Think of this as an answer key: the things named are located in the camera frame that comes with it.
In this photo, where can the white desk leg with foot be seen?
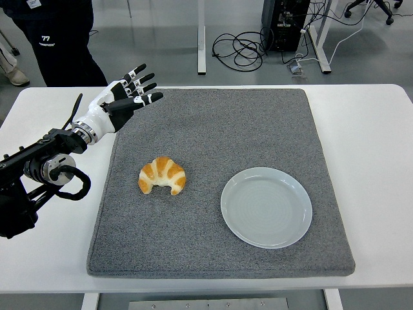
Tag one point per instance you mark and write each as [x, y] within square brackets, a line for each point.
[323, 61]

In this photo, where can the golden croissant bread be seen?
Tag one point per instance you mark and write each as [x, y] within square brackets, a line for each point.
[161, 171]

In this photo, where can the white table leg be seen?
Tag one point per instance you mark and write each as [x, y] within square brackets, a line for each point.
[334, 300]
[89, 302]

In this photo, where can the grey metal plate with screws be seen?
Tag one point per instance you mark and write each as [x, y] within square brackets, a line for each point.
[206, 304]

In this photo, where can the grey fabric mat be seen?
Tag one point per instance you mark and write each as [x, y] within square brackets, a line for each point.
[209, 129]

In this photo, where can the person's foot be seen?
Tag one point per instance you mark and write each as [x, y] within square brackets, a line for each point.
[16, 77]

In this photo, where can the pale blue round plate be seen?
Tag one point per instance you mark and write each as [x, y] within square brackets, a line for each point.
[266, 210]

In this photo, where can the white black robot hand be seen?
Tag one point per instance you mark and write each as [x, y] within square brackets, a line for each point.
[96, 116]

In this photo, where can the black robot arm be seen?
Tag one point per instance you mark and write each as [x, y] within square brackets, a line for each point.
[32, 155]

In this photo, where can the black computer tower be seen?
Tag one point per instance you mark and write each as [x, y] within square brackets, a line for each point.
[284, 29]

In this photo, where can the person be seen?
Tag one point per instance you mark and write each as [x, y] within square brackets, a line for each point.
[64, 48]

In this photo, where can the floor socket box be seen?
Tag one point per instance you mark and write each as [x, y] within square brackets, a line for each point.
[296, 69]

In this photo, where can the black office chair base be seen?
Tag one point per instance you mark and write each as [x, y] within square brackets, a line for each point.
[384, 8]

